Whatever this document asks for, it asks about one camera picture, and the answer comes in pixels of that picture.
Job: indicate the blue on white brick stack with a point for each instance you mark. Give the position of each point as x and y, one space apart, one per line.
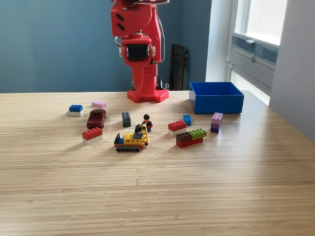
75 109

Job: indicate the red on white brick stack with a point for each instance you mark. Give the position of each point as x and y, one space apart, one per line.
177 126
92 134

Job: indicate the black chair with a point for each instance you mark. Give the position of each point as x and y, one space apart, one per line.
179 66

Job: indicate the pink and purple brick stack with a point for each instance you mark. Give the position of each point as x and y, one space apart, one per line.
216 123

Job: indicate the black clamp behind base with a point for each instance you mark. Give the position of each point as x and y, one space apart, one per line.
132 86
161 83

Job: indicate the dark red toy car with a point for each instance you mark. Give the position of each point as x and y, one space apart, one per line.
95 119

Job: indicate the white window frame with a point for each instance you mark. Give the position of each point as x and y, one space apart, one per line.
240 17

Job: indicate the toy figure with red shirt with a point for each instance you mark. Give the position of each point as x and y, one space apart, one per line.
147 120

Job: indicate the grey window vent unit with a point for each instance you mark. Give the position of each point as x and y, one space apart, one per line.
253 57

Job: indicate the dark grey brick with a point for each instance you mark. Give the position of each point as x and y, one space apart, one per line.
126 120

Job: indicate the small yellow toy digger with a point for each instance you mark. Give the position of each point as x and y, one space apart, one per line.
130 140

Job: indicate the blue plastic bin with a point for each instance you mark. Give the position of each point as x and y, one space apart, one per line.
216 104

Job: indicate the brown green red brick stack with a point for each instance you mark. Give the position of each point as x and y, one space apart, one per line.
189 138

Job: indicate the small blue brick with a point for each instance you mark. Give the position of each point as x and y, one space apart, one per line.
188 119

